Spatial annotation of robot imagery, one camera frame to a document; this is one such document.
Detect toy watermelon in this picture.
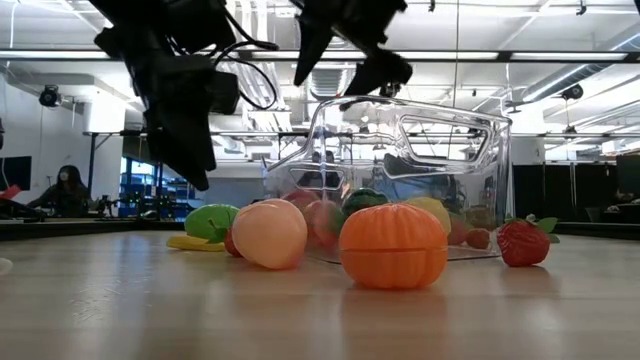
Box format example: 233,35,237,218
342,187,390,216

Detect small yellow toy banana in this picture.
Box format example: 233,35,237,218
166,234,227,253

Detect black partition panels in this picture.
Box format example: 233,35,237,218
512,153,640,225

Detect clear plastic container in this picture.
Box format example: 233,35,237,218
263,95,516,264

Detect black monitor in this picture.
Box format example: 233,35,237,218
0,155,33,192

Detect green toy fruit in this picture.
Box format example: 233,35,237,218
183,203,241,240

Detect long ceiling light strip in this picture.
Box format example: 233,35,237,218
0,48,640,65

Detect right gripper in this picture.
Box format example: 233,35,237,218
292,0,415,98

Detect person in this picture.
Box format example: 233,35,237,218
27,164,94,219

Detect small red toy cherry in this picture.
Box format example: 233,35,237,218
465,227,492,251

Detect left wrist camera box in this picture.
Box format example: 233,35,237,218
208,69,241,116

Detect silver ventilation duct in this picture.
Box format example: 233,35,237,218
307,64,351,101

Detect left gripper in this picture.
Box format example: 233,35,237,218
123,52,218,192

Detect yellow toy pepper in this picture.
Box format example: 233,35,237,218
403,195,453,237

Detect orange toy pumpkin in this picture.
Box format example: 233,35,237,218
338,202,450,291

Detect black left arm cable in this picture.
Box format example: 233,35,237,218
214,7,280,111

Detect black background table frame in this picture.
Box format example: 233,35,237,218
82,129,169,221

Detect toy peach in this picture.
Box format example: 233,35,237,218
230,198,309,271

